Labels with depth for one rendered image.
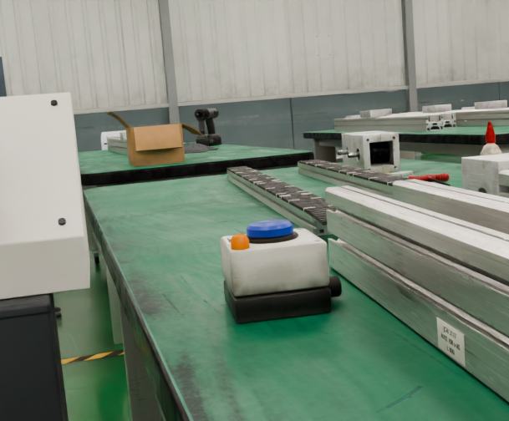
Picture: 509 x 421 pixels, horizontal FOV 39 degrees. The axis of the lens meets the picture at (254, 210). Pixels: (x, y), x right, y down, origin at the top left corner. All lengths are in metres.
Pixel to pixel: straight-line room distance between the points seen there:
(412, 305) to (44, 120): 0.52
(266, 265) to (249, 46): 11.55
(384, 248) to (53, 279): 0.36
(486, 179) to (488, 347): 0.43
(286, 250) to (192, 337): 0.10
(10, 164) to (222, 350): 0.40
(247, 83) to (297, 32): 1.20
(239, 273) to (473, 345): 0.21
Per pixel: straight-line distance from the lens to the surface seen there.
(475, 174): 0.86
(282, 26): 12.30
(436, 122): 3.94
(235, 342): 0.54
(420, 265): 0.51
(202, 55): 11.92
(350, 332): 0.54
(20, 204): 0.80
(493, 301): 0.41
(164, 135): 2.81
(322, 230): 0.97
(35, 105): 0.91
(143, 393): 2.04
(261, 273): 0.58
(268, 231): 0.59
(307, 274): 0.58
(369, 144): 1.76
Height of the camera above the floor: 0.95
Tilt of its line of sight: 8 degrees down
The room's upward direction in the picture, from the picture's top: 5 degrees counter-clockwise
